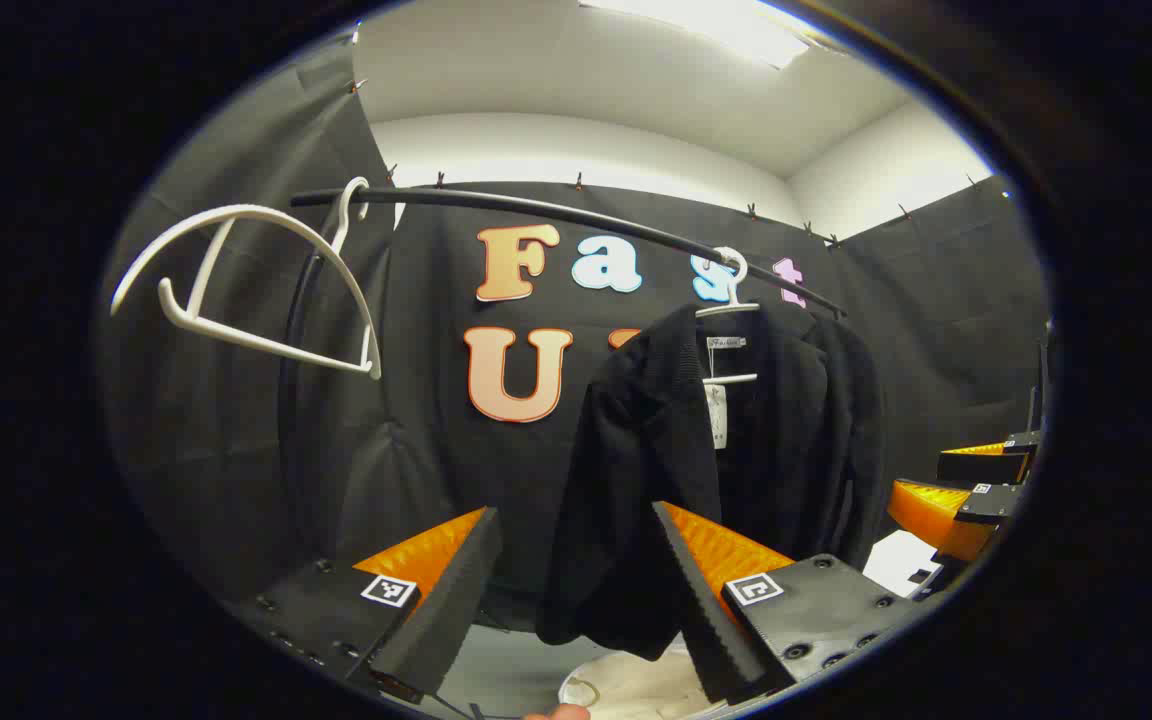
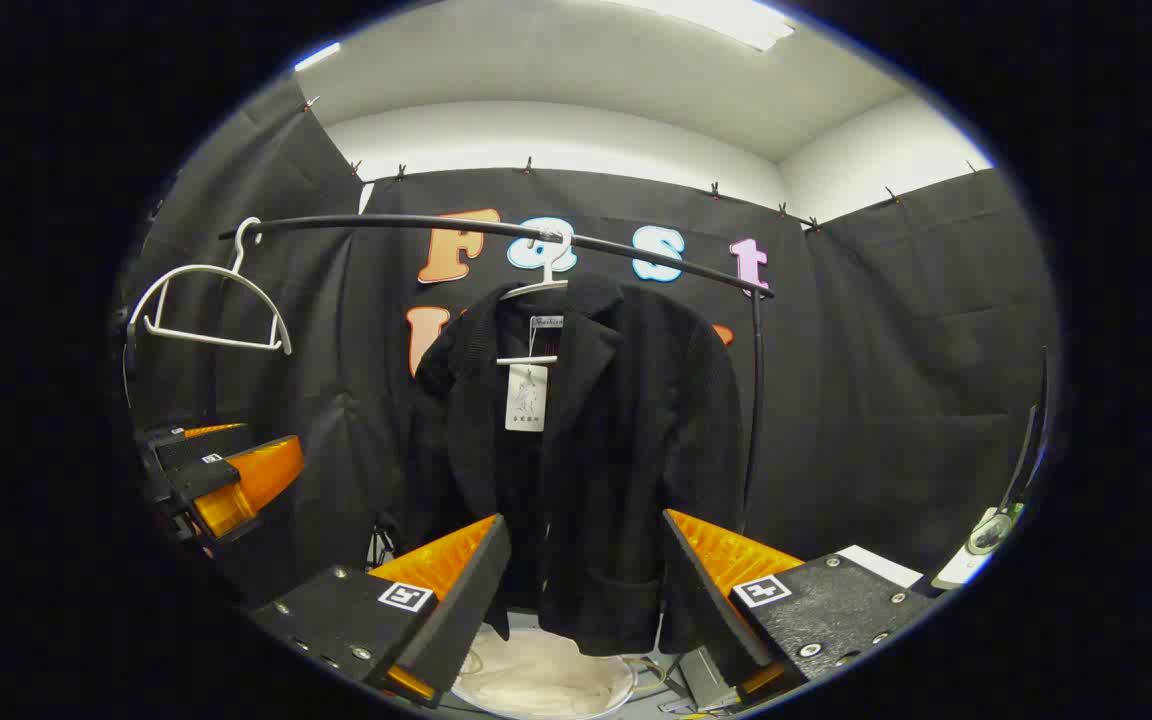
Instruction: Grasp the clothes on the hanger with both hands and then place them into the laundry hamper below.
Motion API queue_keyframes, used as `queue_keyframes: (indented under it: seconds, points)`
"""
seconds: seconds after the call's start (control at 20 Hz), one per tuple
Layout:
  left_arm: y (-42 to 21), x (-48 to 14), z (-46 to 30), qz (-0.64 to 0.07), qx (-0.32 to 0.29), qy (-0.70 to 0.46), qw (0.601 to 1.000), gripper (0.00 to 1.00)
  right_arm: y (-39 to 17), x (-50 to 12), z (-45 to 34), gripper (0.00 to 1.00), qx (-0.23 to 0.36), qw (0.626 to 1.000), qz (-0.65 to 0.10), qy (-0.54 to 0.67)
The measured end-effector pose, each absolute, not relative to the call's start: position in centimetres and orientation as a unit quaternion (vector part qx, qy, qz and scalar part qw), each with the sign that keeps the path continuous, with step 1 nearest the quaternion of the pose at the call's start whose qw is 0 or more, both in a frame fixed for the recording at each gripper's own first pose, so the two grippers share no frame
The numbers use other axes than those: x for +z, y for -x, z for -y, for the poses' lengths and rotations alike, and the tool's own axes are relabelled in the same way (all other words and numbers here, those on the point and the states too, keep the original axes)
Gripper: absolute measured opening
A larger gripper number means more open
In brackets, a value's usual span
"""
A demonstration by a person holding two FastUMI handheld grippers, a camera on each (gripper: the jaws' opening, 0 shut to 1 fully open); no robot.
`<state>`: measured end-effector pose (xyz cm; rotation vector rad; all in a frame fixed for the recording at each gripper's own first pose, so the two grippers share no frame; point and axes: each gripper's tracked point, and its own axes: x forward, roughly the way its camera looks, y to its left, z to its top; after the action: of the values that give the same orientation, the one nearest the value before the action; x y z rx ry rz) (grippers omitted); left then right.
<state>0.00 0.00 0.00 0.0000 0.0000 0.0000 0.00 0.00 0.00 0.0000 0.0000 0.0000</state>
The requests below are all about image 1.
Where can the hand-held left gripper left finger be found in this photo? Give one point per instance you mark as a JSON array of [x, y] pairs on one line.
[[446, 610]]

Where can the white laundry hamper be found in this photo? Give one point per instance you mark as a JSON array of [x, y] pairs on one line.
[[636, 690]]

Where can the white paper hang tag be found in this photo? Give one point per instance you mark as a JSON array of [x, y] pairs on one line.
[[716, 415]]

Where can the black backdrop cloth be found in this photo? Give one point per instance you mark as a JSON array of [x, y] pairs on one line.
[[416, 420]]

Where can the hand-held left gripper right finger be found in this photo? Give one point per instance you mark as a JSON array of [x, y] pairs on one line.
[[706, 620]]

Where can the large ceiling light panel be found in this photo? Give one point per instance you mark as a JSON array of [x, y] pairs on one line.
[[716, 25]]

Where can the black clothes rack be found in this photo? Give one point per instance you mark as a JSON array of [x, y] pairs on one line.
[[576, 214]]

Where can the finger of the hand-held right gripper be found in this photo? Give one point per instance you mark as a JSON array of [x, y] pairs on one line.
[[936, 515], [981, 468]]

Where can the white plastic hanger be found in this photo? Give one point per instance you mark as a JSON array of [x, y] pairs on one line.
[[726, 310], [236, 210]]

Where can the black knit jacket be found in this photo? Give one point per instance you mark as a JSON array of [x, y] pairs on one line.
[[636, 450]]

